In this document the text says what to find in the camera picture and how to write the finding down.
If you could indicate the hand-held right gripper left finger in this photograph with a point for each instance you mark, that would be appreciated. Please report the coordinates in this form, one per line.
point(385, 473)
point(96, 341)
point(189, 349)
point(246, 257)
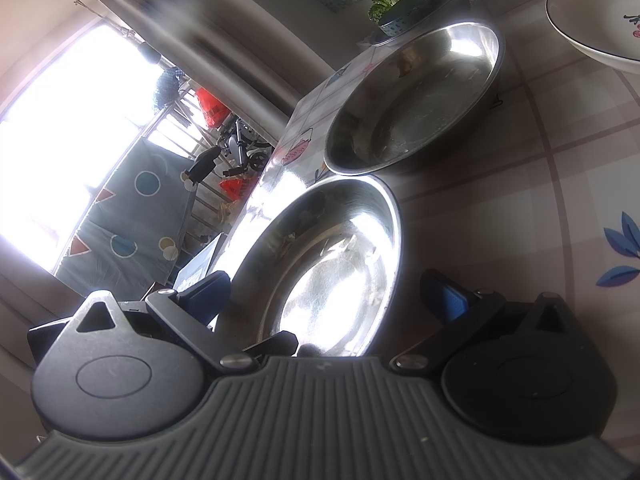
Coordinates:
point(207, 292)

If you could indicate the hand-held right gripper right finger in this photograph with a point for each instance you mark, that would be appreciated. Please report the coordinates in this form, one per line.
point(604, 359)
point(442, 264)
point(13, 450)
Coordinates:
point(452, 300)

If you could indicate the large shallow steel plate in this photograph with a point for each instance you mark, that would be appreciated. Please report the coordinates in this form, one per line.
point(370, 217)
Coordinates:
point(325, 260)

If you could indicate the teal ceramic bowl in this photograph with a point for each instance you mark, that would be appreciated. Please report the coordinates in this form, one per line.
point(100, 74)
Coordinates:
point(415, 12)

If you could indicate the grey blanket with circles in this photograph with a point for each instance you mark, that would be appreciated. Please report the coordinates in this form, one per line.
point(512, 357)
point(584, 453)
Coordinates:
point(130, 220)

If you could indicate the red bag on floor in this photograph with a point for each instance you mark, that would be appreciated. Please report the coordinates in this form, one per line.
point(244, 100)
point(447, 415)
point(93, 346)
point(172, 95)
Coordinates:
point(239, 189)

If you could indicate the folded stroller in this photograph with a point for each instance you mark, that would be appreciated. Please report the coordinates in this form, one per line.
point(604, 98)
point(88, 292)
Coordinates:
point(242, 142)

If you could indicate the plaid printed tablecloth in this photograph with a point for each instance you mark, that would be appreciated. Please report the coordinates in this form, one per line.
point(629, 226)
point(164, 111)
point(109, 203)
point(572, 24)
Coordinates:
point(550, 160)

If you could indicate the hanging red plastic bag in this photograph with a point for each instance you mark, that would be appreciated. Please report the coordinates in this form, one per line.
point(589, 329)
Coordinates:
point(212, 107)

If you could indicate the blue checked hanging cloth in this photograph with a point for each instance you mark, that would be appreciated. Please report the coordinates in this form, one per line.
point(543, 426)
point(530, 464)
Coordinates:
point(165, 85)

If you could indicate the grey curtain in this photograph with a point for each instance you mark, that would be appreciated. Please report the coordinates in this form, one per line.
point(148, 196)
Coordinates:
point(225, 35)

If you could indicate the green leafy cabbage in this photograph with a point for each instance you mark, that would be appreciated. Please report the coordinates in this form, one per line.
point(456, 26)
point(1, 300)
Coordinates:
point(382, 7)

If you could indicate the white ceramic plate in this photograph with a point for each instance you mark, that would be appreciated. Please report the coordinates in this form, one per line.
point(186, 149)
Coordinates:
point(590, 15)

